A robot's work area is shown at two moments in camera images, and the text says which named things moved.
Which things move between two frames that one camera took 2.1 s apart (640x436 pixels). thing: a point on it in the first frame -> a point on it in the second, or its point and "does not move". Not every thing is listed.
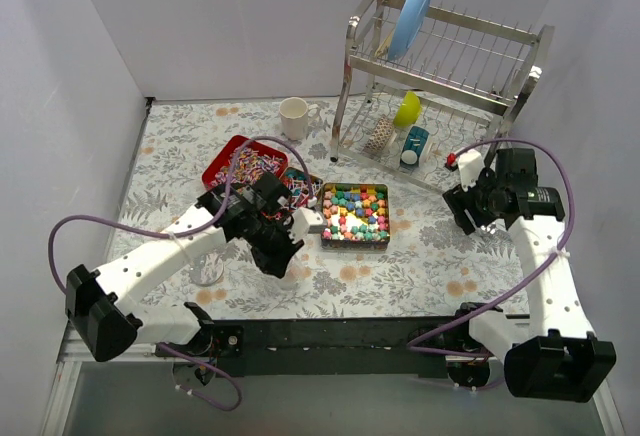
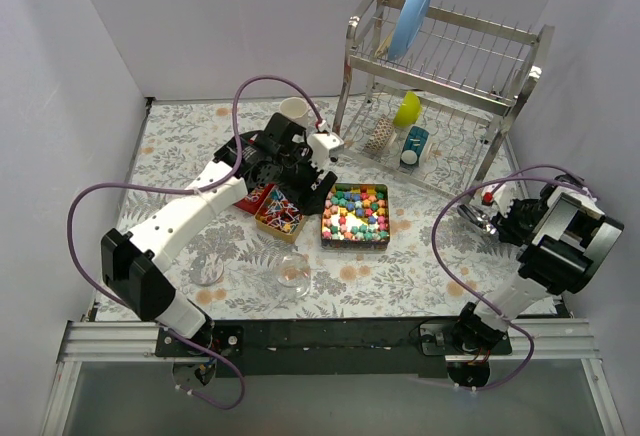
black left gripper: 273,251 -> 316,188
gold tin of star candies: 357,217 does not move
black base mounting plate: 343,347 does not move
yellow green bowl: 408,110 does not move
